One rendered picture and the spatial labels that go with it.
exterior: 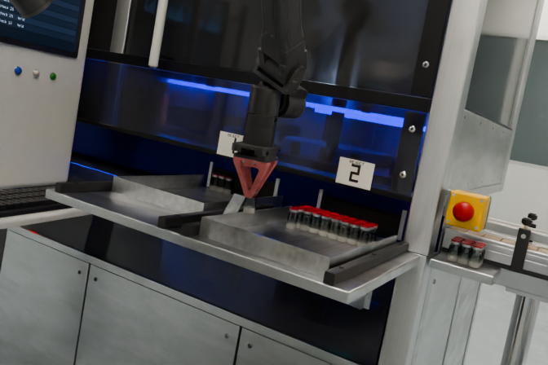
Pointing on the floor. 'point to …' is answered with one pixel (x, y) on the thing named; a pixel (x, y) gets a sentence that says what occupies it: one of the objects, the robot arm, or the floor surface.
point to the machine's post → (438, 154)
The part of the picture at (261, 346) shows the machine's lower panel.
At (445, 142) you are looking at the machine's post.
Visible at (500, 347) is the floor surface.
